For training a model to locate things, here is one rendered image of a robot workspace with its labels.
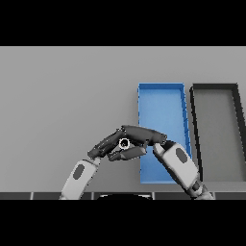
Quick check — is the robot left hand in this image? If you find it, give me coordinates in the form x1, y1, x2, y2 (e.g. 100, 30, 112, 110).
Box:
87, 127, 127, 160

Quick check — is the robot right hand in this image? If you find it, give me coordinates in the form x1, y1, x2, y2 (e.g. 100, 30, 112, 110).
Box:
108, 124, 168, 162

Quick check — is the blue bin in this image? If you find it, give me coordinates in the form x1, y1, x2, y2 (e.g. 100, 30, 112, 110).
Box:
136, 82, 193, 185

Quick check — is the dark grey bin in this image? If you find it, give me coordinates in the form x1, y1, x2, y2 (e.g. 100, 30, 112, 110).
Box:
188, 83, 246, 184

